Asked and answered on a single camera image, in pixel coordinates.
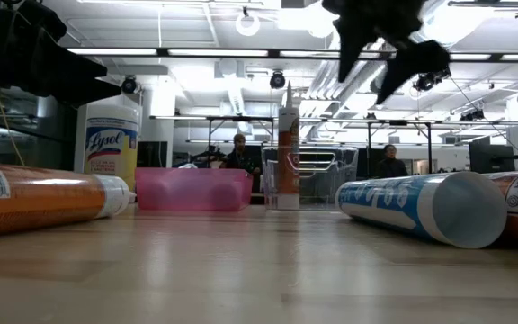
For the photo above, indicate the black workstation frame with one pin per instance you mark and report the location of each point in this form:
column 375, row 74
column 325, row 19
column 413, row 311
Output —
column 241, row 119
column 398, row 122

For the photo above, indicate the clear plastic bin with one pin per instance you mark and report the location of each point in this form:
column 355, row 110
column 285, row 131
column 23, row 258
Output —
column 326, row 180

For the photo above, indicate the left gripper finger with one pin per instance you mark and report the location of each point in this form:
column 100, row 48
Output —
column 74, row 67
column 83, row 93

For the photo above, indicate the black ceiling camera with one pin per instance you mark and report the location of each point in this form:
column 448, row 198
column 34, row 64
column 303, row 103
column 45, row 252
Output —
column 129, row 84
column 277, row 80
column 425, row 82

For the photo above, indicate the black computer monitor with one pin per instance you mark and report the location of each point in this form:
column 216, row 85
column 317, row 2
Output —
column 488, row 157

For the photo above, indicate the orange sealant tube with nozzle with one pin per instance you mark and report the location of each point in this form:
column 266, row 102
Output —
column 47, row 198
column 289, row 157

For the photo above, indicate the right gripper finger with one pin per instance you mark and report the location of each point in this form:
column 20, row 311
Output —
column 414, row 63
column 351, row 45

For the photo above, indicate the pink translucent plastic tray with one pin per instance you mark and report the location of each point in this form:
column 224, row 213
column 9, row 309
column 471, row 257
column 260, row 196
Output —
column 193, row 189

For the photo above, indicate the yellow Lysol wipes canister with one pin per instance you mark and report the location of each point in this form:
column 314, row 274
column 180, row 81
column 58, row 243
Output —
column 110, row 148

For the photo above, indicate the black overhead frame beam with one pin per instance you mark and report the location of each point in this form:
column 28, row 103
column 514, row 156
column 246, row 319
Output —
column 162, row 52

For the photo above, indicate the person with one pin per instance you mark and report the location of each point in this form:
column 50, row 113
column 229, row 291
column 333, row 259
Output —
column 241, row 157
column 390, row 167

